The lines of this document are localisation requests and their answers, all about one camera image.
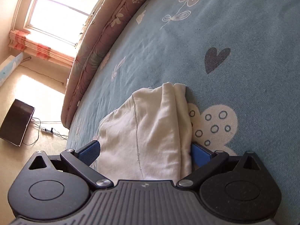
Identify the white quilt clip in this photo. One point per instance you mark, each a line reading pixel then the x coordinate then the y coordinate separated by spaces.
pixel 78 103

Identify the white printed sweatshirt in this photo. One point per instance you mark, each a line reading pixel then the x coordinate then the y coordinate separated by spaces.
pixel 152 131

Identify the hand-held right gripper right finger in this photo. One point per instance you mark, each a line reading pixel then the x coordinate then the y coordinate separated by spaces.
pixel 200 155

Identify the pink striped curtain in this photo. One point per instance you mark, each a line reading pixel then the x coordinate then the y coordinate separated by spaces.
pixel 39 49

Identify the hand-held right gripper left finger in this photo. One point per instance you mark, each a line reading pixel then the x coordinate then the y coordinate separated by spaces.
pixel 90 153

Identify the covered air conditioner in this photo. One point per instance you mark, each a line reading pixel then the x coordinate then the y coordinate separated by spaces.
pixel 10 69

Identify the black television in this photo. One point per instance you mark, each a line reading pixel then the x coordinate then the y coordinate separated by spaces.
pixel 16 121

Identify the pink floral quilt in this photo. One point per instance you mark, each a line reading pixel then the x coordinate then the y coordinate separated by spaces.
pixel 98 39

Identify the power strip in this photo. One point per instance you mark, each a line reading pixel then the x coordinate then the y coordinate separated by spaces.
pixel 46 130

